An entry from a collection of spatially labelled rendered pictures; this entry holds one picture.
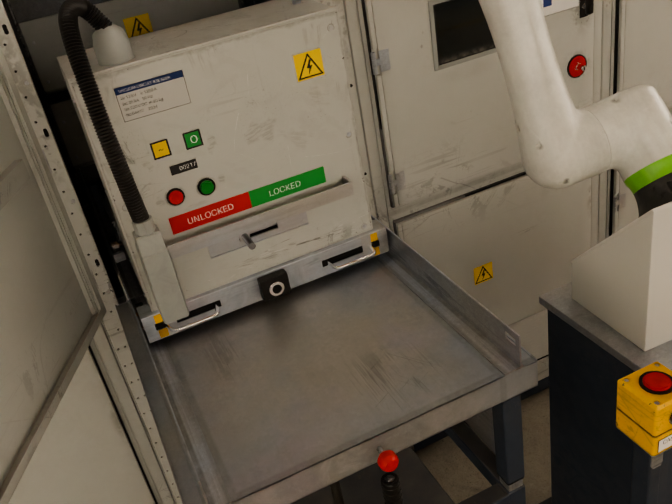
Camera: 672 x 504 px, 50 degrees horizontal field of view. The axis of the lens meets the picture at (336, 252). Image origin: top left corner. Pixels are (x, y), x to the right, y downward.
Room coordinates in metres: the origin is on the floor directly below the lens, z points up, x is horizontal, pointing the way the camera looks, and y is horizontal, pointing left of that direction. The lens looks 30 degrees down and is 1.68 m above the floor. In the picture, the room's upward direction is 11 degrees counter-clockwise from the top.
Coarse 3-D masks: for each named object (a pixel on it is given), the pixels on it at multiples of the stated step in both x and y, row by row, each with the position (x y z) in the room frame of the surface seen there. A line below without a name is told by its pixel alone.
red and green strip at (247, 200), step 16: (304, 176) 1.32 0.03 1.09; (320, 176) 1.33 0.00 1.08; (256, 192) 1.28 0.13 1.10; (272, 192) 1.29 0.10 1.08; (288, 192) 1.30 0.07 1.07; (208, 208) 1.25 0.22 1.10; (224, 208) 1.26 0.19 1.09; (240, 208) 1.27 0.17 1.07; (176, 224) 1.23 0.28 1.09; (192, 224) 1.24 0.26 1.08
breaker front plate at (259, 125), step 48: (240, 48) 1.30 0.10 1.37; (288, 48) 1.32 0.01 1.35; (336, 48) 1.35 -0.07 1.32; (192, 96) 1.26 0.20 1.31; (240, 96) 1.29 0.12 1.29; (288, 96) 1.32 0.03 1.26; (336, 96) 1.35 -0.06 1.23; (96, 144) 1.20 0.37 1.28; (144, 144) 1.23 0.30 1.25; (240, 144) 1.28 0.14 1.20; (288, 144) 1.31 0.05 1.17; (336, 144) 1.34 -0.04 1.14; (144, 192) 1.22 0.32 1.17; (192, 192) 1.25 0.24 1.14; (240, 192) 1.27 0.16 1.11; (240, 240) 1.27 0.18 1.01; (288, 240) 1.30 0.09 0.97; (336, 240) 1.33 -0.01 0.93; (192, 288) 1.23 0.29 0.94
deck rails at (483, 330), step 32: (384, 256) 1.36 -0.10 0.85; (416, 256) 1.25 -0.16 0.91; (416, 288) 1.22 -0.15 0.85; (448, 288) 1.13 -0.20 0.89; (448, 320) 1.09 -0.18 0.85; (480, 320) 1.04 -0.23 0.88; (160, 352) 1.17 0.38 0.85; (480, 352) 0.98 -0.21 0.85; (512, 352) 0.95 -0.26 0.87; (160, 384) 1.07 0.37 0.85; (192, 416) 0.96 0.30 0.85; (192, 448) 0.88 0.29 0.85
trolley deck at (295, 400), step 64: (128, 320) 1.31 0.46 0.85; (256, 320) 1.22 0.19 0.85; (320, 320) 1.18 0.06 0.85; (384, 320) 1.13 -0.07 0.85; (192, 384) 1.05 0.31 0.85; (256, 384) 1.02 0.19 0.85; (320, 384) 0.99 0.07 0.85; (384, 384) 0.95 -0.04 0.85; (448, 384) 0.92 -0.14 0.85; (512, 384) 0.92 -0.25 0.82; (256, 448) 0.86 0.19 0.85; (320, 448) 0.83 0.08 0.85; (384, 448) 0.84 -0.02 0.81
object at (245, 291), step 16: (352, 240) 1.33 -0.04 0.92; (384, 240) 1.35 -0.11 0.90; (304, 256) 1.30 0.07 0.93; (320, 256) 1.30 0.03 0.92; (336, 256) 1.32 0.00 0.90; (352, 256) 1.33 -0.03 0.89; (288, 272) 1.28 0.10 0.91; (304, 272) 1.29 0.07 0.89; (320, 272) 1.30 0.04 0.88; (224, 288) 1.24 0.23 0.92; (240, 288) 1.25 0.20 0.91; (256, 288) 1.26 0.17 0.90; (192, 304) 1.21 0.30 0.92; (208, 304) 1.22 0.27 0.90; (224, 304) 1.23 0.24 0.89; (240, 304) 1.24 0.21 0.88; (144, 320) 1.18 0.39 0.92; (192, 320) 1.21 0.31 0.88; (208, 320) 1.22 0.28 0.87
